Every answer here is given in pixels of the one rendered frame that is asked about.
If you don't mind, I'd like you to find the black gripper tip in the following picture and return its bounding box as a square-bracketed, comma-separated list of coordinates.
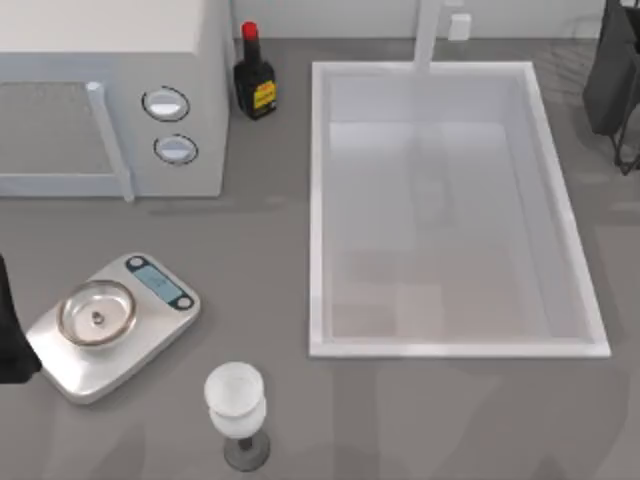
[0, 253, 41, 387]

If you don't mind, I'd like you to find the black chair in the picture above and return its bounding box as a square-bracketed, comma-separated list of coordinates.
[582, 0, 640, 176]

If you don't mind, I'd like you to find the pale microwave oven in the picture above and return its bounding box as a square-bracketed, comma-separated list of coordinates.
[0, 0, 236, 200]

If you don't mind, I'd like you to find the white goblet with grey foot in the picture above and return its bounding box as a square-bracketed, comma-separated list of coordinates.
[203, 362, 272, 472]

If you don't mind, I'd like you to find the large microwave knob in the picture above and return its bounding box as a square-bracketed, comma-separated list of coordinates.
[141, 86, 191, 123]

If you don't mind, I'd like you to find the white sink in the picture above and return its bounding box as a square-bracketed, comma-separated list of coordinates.
[308, 60, 612, 359]

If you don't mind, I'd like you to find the black bottle with red cap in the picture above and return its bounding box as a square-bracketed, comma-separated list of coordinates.
[233, 21, 278, 121]

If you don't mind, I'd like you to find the white wall socket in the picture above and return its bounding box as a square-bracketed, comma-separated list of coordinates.
[448, 13, 472, 42]

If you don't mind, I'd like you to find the microwave door handle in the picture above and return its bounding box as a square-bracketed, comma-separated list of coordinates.
[85, 81, 136, 203]

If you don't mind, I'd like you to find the silver kitchen scale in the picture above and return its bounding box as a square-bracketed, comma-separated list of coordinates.
[24, 252, 202, 406]

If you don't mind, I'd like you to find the tall white tap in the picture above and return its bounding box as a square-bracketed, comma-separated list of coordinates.
[412, 0, 443, 76]

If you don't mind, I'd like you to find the small microwave knob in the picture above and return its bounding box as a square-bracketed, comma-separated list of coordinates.
[153, 133, 199, 166]

